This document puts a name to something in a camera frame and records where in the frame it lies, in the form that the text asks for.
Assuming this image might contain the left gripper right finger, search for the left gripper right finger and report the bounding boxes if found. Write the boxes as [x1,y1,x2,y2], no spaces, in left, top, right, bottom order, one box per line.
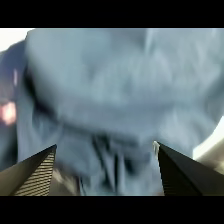
[153,141,224,197]

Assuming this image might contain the blue T-shirt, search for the blue T-shirt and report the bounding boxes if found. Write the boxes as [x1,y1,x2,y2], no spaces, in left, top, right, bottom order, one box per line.
[0,28,224,197]

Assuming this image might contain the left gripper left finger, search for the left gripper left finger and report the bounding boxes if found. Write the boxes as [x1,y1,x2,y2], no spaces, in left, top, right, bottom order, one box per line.
[0,144,57,197]

